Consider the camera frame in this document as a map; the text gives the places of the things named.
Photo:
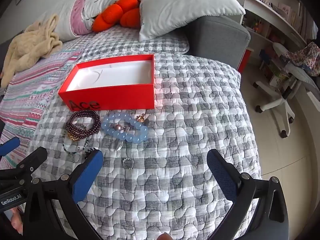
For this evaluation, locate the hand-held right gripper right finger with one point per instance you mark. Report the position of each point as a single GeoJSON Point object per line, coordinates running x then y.
{"type": "Point", "coordinates": [222, 177]}

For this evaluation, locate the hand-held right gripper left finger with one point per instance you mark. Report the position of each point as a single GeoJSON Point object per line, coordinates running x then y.
{"type": "Point", "coordinates": [87, 177]}

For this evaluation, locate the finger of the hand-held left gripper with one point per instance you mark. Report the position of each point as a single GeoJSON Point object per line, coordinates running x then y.
{"type": "Point", "coordinates": [10, 146]}
{"type": "Point", "coordinates": [32, 160]}

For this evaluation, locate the silver feather pendant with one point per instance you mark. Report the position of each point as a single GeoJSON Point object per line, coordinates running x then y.
{"type": "Point", "coordinates": [120, 145]}

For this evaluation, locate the purple pearl pendant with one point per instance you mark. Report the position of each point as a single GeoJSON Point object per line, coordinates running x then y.
{"type": "Point", "coordinates": [117, 128]}

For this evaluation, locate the rose gold charm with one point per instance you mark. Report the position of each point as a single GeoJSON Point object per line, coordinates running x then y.
{"type": "Point", "coordinates": [141, 118]}

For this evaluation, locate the red cardboard box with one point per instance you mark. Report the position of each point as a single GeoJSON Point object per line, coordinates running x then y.
{"type": "Point", "coordinates": [112, 92]}

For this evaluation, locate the small black claw clip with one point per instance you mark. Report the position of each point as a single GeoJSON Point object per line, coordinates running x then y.
{"type": "Point", "coordinates": [90, 152]}

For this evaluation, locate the striped patterned blanket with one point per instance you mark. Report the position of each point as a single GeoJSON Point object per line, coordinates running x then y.
{"type": "Point", "coordinates": [30, 92]}

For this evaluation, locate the grey checked quilt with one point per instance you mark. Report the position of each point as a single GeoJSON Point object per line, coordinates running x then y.
{"type": "Point", "coordinates": [187, 130]}

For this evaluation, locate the white office chair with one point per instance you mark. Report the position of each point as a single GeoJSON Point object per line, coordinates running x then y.
{"type": "Point", "coordinates": [282, 97]}

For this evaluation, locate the beige plush blanket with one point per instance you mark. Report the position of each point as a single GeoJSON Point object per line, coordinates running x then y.
{"type": "Point", "coordinates": [30, 45]}

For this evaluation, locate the red box lid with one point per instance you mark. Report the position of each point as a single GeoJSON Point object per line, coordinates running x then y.
{"type": "Point", "coordinates": [243, 61]}

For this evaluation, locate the grey upholstered stool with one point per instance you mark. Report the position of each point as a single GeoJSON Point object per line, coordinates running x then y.
{"type": "Point", "coordinates": [220, 37]}

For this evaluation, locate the grey pillow pink trim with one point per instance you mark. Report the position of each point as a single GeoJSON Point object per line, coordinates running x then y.
{"type": "Point", "coordinates": [67, 17]}

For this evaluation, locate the floral cloth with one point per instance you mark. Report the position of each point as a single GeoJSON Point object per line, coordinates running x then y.
{"type": "Point", "coordinates": [305, 57]}

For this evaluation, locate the orange plush pumpkin toy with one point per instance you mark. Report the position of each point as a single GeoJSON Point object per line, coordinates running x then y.
{"type": "Point", "coordinates": [120, 12]}

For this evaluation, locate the white bookshelf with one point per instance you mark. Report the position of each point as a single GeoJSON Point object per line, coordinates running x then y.
{"type": "Point", "coordinates": [275, 17]}

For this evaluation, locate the white deer print pillow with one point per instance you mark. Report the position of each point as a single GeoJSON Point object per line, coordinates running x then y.
{"type": "Point", "coordinates": [185, 7]}

